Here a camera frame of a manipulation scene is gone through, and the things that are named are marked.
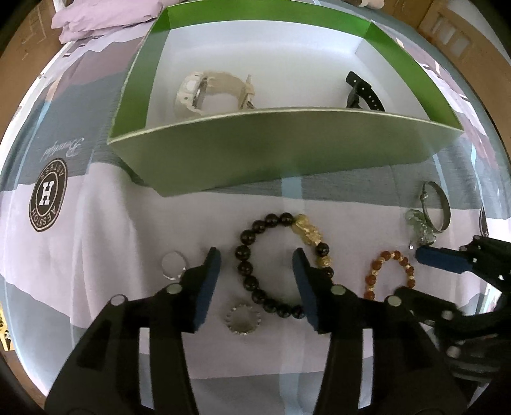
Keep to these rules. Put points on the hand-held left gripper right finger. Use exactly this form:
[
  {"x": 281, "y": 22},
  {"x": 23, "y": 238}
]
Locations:
[{"x": 305, "y": 289}]

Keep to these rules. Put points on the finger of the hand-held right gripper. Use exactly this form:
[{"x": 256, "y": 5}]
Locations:
[
  {"x": 429, "y": 301},
  {"x": 439, "y": 258}
]

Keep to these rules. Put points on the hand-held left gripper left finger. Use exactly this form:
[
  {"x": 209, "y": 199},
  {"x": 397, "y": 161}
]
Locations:
[{"x": 208, "y": 285}]

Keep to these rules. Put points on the silver bangle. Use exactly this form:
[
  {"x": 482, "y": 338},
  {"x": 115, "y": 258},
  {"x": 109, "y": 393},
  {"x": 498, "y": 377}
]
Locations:
[{"x": 446, "y": 208}]

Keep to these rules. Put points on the green cardboard box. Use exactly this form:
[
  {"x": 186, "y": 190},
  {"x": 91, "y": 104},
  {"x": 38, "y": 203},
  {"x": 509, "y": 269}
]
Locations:
[{"x": 279, "y": 153}]

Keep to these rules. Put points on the printed bedsheet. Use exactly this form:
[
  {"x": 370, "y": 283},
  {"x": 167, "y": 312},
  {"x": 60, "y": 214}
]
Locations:
[{"x": 119, "y": 231}]

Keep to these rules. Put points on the black wristwatch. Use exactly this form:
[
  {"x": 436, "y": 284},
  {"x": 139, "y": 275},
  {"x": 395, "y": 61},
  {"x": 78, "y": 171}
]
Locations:
[{"x": 369, "y": 97}]

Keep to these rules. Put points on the white wristwatch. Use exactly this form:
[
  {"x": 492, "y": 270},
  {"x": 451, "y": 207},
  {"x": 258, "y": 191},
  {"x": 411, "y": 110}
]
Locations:
[{"x": 191, "y": 92}]

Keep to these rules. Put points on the purple pillow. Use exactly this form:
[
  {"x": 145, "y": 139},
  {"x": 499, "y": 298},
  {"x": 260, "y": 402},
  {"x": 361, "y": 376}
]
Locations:
[{"x": 92, "y": 20}]

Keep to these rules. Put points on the wooden furniture frame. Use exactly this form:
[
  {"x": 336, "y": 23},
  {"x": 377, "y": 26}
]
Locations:
[{"x": 455, "y": 36}]

